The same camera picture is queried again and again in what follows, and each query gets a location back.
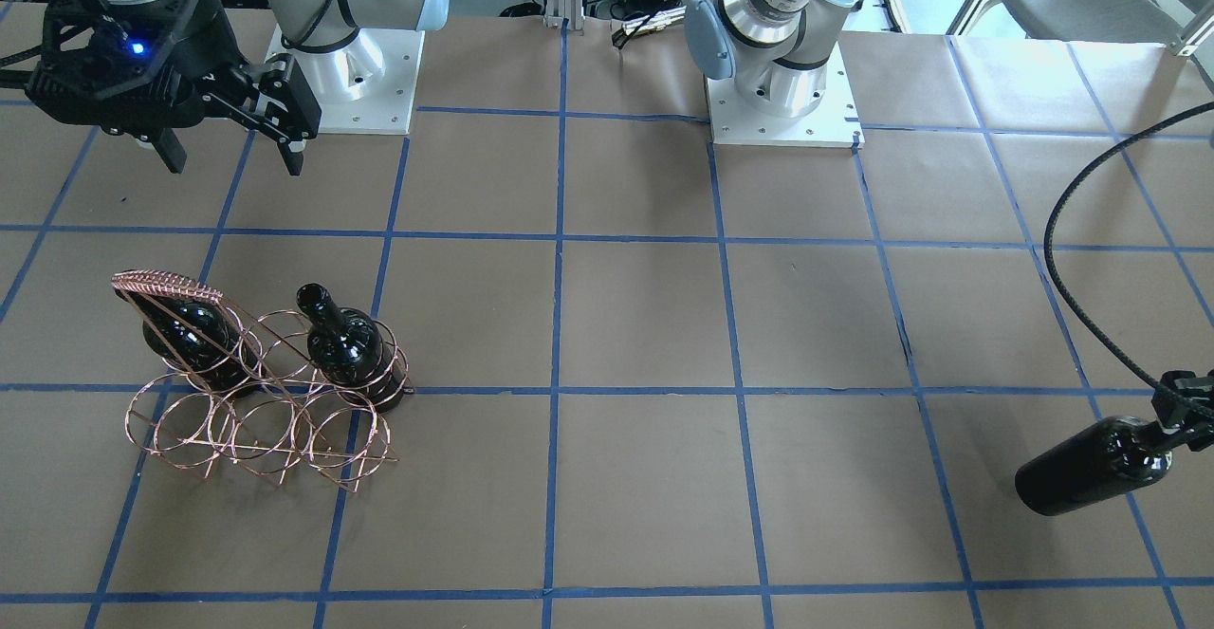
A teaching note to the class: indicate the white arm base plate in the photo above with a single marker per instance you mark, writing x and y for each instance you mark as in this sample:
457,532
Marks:
779,106
368,87

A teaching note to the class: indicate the copper wire wine basket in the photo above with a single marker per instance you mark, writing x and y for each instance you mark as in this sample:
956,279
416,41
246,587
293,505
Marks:
294,420

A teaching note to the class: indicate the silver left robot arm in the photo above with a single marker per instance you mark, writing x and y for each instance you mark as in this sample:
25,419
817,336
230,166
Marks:
776,43

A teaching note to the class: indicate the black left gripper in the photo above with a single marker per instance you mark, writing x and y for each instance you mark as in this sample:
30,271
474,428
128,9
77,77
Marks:
1183,405

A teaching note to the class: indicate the dark glass wine bottle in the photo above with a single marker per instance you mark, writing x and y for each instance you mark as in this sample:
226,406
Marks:
1115,455

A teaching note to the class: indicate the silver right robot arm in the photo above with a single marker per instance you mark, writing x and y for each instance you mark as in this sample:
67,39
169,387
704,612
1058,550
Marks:
146,68

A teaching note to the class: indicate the dark wine bottle in basket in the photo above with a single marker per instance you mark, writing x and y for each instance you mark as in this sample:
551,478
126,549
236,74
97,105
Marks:
194,335

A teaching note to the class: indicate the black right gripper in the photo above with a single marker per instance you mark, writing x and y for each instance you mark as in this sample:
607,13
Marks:
216,43

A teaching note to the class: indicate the dark wine bottle tilted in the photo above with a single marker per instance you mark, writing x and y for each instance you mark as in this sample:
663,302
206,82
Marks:
347,347

